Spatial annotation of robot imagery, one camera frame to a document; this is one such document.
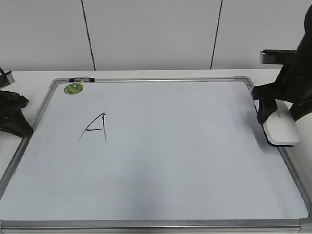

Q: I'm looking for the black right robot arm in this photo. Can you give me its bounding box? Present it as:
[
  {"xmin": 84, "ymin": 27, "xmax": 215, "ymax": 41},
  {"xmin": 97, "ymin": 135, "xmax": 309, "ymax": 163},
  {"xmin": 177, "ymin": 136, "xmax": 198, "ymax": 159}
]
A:
[{"xmin": 252, "ymin": 7, "xmax": 312, "ymax": 124}]

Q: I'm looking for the white framed whiteboard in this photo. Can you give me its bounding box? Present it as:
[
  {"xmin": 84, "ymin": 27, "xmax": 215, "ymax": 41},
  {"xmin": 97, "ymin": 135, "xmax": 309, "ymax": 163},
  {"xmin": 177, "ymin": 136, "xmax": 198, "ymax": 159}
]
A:
[{"xmin": 0, "ymin": 77, "xmax": 312, "ymax": 234}]

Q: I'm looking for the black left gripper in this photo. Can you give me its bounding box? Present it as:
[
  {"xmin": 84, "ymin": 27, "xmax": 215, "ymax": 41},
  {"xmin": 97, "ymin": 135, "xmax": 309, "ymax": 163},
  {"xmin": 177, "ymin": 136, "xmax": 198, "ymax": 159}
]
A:
[{"xmin": 0, "ymin": 91, "xmax": 33, "ymax": 138}]

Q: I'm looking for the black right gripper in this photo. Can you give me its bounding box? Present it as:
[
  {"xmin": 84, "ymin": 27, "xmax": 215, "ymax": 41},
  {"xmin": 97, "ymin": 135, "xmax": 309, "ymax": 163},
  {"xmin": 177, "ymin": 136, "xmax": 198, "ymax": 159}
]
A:
[{"xmin": 252, "ymin": 41, "xmax": 312, "ymax": 124}]

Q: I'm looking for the white whiteboard eraser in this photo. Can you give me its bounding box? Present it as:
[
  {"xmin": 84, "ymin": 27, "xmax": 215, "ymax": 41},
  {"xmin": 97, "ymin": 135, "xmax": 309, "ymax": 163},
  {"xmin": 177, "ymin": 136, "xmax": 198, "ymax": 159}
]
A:
[{"xmin": 261, "ymin": 100, "xmax": 300, "ymax": 147}]

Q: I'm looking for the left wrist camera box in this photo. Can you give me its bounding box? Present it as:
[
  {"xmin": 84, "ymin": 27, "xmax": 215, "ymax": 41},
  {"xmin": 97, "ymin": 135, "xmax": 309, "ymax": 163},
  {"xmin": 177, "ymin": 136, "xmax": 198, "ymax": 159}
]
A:
[{"xmin": 0, "ymin": 68, "xmax": 15, "ymax": 88}]

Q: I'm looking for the green round magnet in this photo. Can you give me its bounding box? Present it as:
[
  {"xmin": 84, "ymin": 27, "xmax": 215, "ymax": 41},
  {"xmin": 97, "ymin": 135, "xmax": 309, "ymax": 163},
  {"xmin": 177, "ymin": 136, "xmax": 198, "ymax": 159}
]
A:
[{"xmin": 64, "ymin": 83, "xmax": 84, "ymax": 95}]

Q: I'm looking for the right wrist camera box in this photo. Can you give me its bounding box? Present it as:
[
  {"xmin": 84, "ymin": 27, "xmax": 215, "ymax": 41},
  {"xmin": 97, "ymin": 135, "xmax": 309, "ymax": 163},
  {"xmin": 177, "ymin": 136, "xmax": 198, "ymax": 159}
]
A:
[{"xmin": 260, "ymin": 49, "xmax": 296, "ymax": 65}]

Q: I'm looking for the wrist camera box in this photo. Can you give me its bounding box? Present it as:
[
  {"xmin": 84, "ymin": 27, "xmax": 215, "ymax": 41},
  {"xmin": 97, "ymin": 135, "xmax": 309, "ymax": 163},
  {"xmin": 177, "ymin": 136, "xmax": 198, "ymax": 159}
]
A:
[
  {"xmin": 0, "ymin": 68, "xmax": 15, "ymax": 88},
  {"xmin": 260, "ymin": 49, "xmax": 296, "ymax": 65}
]

